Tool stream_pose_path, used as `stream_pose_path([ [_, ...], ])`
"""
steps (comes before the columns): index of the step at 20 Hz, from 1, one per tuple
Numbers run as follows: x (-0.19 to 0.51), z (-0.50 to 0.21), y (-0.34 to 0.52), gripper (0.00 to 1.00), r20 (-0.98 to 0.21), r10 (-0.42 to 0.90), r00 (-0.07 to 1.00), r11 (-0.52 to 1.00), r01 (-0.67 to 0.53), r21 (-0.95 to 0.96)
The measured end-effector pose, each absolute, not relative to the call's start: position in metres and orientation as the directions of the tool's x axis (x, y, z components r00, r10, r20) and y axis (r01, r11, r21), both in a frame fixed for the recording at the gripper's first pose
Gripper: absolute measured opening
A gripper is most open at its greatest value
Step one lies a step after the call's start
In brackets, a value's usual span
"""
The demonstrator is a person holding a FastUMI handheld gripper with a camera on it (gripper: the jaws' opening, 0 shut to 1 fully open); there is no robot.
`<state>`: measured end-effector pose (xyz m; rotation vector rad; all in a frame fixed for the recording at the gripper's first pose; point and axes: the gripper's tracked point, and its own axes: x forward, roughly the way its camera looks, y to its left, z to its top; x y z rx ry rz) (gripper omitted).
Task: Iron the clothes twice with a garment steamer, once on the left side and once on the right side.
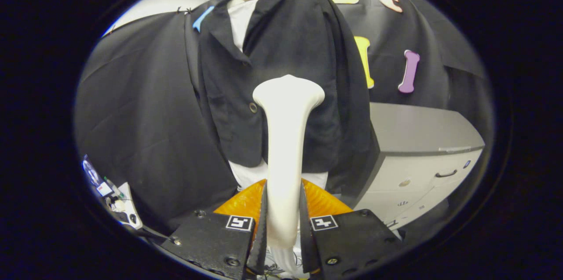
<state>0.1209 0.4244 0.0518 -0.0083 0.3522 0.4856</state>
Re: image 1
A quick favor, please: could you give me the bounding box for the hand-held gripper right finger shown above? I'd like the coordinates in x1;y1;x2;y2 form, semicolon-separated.
300;179;403;280

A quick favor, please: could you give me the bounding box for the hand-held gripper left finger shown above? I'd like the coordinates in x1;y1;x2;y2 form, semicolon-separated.
161;179;267;280

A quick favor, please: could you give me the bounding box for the white garment steamer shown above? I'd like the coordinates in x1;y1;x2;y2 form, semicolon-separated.
252;74;325;278

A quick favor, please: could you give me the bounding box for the black suit jacket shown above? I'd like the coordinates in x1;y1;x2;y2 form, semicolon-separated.
194;0;374;197

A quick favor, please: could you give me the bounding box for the white shirt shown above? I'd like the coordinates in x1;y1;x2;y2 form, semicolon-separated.
227;0;329;193

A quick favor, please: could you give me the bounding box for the white side desk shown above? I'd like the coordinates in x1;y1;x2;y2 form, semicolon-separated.
99;181;143;230

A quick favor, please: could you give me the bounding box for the clear plastic bottle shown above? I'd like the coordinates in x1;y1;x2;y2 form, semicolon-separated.
103;177;127;200

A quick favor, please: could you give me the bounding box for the grey cabinet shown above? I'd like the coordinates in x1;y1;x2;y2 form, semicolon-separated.
352;102;486;230

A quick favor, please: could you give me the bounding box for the computer monitor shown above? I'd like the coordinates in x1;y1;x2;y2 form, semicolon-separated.
83;155;105;189

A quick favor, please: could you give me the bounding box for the black backdrop cloth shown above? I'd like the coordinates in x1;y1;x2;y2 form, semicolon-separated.
74;0;493;232

